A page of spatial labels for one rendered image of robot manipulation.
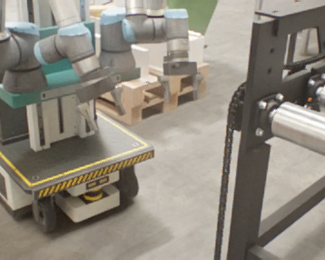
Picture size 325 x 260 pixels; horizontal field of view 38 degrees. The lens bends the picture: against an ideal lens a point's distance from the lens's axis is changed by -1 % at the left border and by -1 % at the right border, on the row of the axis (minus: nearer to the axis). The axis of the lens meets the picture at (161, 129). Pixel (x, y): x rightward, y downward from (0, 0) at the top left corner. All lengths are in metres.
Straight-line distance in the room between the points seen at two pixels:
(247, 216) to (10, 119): 1.33
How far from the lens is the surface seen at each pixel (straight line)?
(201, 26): 4.56
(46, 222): 2.31
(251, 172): 1.60
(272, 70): 1.52
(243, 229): 1.73
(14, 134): 2.53
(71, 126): 2.53
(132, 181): 2.50
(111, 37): 2.24
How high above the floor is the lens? 1.47
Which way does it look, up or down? 26 degrees down
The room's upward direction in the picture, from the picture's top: 2 degrees clockwise
